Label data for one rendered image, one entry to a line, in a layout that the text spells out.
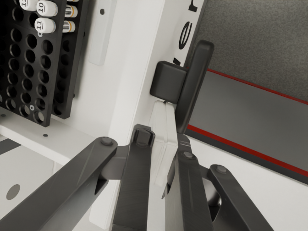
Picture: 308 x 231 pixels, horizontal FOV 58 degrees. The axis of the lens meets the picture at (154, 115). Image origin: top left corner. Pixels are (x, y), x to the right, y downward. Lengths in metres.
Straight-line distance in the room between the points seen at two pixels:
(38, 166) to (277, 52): 0.90
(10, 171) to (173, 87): 0.25
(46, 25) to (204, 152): 0.25
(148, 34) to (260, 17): 0.93
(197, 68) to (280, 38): 0.92
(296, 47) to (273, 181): 0.78
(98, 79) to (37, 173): 0.18
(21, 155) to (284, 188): 0.33
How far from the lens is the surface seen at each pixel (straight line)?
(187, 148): 0.17
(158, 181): 0.17
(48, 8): 0.26
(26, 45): 0.29
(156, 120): 0.18
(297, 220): 0.42
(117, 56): 0.31
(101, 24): 0.30
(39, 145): 0.32
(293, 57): 1.12
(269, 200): 0.40
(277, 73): 1.12
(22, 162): 0.40
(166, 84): 0.21
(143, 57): 0.19
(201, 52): 0.20
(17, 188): 0.42
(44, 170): 0.45
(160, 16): 0.19
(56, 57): 0.27
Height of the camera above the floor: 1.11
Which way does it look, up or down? 64 degrees down
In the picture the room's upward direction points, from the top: 127 degrees counter-clockwise
